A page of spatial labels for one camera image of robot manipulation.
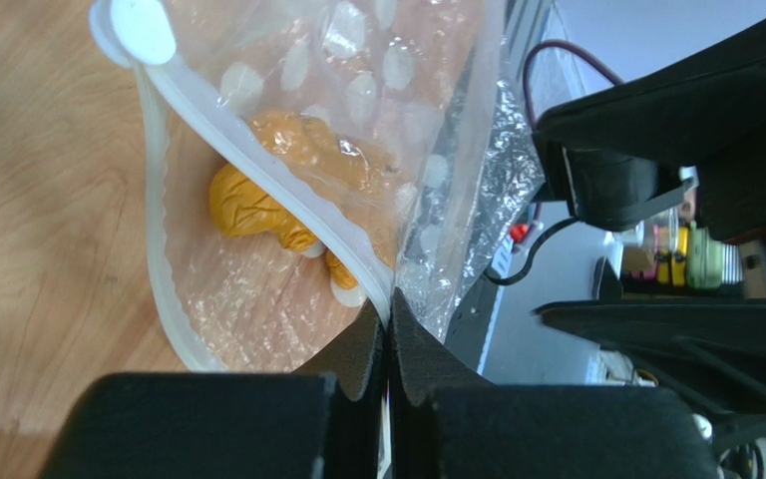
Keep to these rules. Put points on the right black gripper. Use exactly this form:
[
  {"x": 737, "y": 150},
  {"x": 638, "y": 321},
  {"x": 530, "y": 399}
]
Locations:
[{"x": 614, "y": 158}]

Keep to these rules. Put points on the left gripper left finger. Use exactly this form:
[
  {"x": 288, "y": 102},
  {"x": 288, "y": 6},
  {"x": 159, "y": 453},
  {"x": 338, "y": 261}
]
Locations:
[{"x": 321, "y": 420}]

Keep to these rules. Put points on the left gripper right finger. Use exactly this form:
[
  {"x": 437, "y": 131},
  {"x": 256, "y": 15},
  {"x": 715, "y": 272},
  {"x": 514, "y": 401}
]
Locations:
[{"x": 450, "y": 422}]

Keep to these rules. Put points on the orange fake food piece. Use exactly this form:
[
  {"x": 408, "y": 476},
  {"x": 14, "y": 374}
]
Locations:
[{"x": 294, "y": 177}]

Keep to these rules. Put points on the clear zip top bag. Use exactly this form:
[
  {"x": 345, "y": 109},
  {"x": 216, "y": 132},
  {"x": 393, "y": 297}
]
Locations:
[{"x": 418, "y": 78}]

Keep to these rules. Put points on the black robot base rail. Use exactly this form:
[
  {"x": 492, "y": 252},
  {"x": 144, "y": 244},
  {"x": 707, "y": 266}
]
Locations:
[{"x": 489, "y": 279}]

